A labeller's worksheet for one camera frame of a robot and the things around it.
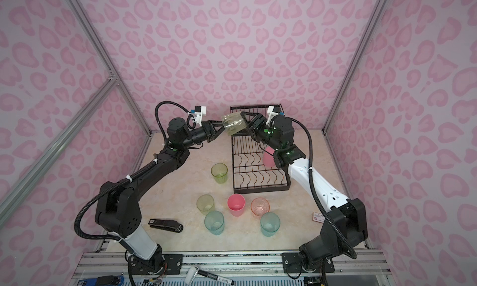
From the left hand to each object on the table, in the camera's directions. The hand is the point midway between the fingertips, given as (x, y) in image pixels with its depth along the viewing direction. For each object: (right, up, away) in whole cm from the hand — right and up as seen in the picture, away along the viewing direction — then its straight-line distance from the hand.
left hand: (228, 122), depth 72 cm
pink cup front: (+2, -37, +15) cm, 40 cm away
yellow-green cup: (-12, -36, +13) cm, 40 cm away
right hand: (+5, +2, -3) cm, 6 cm away
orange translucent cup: (+13, -38, +15) cm, 43 cm away
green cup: (-6, -22, +20) cm, 30 cm away
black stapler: (-28, -43, +8) cm, 52 cm away
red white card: (+39, -42, +11) cm, 58 cm away
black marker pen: (-12, -56, -3) cm, 58 cm away
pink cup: (+19, -16, +27) cm, 37 cm away
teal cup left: (-7, -44, +11) cm, 45 cm away
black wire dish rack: (+9, -24, +25) cm, 36 cm away
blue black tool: (-45, -58, -6) cm, 73 cm away
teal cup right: (+17, -43, +9) cm, 48 cm away
